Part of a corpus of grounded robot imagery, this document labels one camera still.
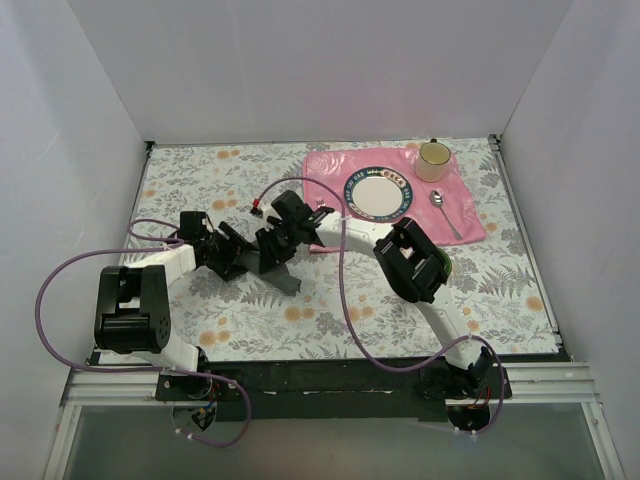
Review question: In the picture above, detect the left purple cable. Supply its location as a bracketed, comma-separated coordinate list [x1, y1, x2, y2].
[34, 218, 254, 447]

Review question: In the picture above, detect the green bowl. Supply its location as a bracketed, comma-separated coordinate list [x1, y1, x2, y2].
[438, 248, 452, 277]

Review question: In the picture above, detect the pink placemat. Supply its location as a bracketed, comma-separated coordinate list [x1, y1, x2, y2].
[302, 147, 486, 246]

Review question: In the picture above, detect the grey cloth napkin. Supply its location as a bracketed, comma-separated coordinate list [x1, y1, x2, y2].
[237, 251, 301, 296]

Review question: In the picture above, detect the cream mug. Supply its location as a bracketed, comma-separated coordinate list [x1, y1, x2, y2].
[415, 138, 452, 183]

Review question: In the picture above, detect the purple cable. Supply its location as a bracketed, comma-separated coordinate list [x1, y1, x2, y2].
[34, 218, 254, 447]
[254, 175, 504, 441]

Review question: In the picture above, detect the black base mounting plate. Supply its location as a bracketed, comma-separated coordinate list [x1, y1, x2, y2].
[155, 357, 512, 430]

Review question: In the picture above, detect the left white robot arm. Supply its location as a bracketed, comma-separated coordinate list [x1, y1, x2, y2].
[94, 211, 257, 400]

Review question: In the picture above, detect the white plate blue rim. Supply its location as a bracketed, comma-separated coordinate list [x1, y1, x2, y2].
[343, 166, 414, 223]

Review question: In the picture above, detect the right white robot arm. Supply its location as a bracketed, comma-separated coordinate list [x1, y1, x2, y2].
[251, 190, 494, 398]

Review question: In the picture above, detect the silver spoon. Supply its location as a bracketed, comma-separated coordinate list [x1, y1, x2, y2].
[430, 190, 462, 240]

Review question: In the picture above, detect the aluminium frame rail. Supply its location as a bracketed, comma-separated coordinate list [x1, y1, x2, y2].
[44, 362, 626, 480]

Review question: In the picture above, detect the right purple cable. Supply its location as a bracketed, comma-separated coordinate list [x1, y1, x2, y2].
[254, 175, 504, 441]

